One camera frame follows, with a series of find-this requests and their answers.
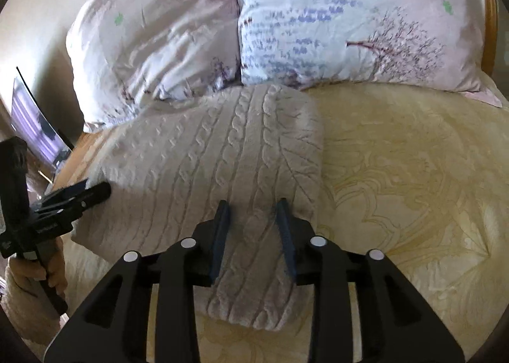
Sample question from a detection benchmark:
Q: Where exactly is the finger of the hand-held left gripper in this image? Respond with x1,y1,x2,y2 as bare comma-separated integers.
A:
42,181,90,205
52,182,112,213

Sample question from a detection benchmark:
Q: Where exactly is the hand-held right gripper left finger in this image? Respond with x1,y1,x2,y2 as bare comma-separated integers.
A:
44,200,231,363

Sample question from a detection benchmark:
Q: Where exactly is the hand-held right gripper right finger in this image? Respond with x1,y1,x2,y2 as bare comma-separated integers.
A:
276,198,466,363

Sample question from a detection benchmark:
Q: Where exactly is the cream cable-knit sweater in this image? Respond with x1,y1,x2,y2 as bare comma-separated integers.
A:
45,85,324,334

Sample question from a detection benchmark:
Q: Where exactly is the person's left forearm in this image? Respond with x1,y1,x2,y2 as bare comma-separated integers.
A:
0,263,66,352

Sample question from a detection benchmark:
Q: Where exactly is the person's left hand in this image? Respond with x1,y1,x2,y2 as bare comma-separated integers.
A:
8,236,68,300

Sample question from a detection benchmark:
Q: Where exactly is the pale yellow patterned blanket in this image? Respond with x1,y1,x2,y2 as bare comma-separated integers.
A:
52,80,509,363

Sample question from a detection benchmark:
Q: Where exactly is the left pink floral pillow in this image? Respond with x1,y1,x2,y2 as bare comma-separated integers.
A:
66,0,243,133

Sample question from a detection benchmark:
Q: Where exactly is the tree print pink pillow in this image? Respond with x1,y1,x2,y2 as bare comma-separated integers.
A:
220,0,504,107

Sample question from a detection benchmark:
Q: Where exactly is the wooden headboard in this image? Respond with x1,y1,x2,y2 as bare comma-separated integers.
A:
479,0,499,74

